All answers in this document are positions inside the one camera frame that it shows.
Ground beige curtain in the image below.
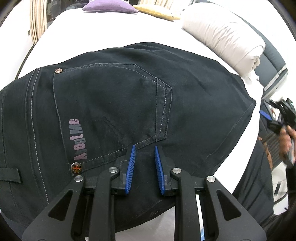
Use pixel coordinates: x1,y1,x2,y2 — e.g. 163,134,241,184
29,0,48,45

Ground black jacket right forearm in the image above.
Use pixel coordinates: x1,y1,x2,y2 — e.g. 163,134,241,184
286,164,296,209

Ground yellow cushion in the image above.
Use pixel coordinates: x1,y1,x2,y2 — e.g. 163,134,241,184
133,4,180,21

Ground black denim pants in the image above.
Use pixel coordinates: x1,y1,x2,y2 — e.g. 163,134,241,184
1,43,256,231

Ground purple cushion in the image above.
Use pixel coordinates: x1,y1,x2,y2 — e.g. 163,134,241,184
82,0,138,13

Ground white folded duvet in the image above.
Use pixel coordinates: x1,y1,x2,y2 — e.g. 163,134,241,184
182,5,266,77

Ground dark grey headboard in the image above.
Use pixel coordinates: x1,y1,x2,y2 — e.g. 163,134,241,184
240,17,288,99

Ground person's right hand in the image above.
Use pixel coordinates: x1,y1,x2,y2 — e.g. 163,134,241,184
278,126,295,169

